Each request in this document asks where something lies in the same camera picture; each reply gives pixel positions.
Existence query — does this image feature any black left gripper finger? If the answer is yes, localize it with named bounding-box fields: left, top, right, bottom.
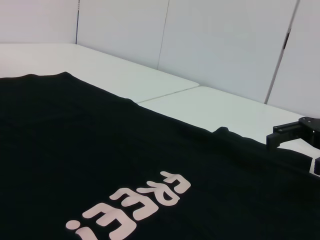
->
left=266, top=116, right=320, bottom=151
left=309, top=156, right=320, bottom=176

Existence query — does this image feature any black shirt with FREE print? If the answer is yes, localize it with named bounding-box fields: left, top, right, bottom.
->
left=0, top=71, right=320, bottom=240

